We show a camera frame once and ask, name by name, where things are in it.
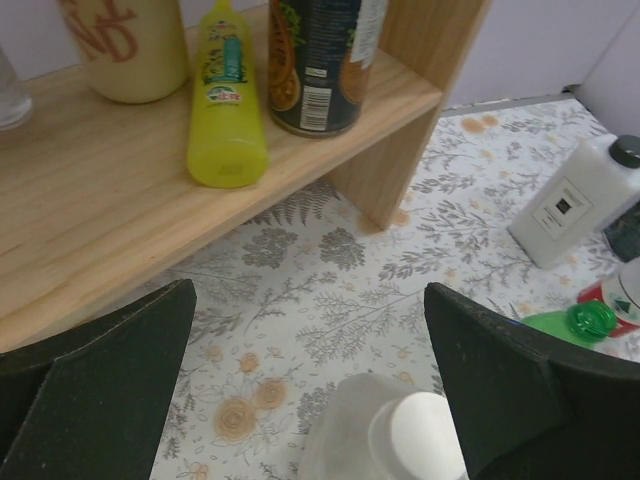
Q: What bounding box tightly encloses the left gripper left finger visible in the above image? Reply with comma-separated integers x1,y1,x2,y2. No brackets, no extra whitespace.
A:
1,280,196,479

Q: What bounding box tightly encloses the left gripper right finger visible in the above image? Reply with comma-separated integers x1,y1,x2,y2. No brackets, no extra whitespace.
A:
424,283,639,479

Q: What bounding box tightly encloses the green plastic bottle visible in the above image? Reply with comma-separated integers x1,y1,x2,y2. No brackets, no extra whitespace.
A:
521,301,617,350

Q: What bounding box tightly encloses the clear bottle red label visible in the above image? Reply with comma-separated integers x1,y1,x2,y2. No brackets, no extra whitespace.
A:
577,257,640,338

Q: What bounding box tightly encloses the square clear bottle white cap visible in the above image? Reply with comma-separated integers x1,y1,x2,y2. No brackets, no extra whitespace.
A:
298,373,466,480

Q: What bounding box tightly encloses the white bottle black cap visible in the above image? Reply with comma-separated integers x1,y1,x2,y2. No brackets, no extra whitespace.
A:
508,134,639,269

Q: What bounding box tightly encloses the yellow bottle on shelf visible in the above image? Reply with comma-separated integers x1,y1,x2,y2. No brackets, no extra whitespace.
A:
186,1,269,189

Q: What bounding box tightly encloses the wooden two-tier shelf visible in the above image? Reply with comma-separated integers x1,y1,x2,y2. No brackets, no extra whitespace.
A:
1,1,490,351

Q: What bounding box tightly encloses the floral table mat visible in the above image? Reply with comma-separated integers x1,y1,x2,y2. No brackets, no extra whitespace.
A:
150,99,617,479

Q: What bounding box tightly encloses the cream jar on shelf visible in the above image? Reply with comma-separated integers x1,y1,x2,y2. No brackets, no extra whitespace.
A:
58,0,189,104

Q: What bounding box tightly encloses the tin can on shelf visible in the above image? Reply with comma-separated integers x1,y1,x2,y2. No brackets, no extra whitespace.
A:
268,0,389,138

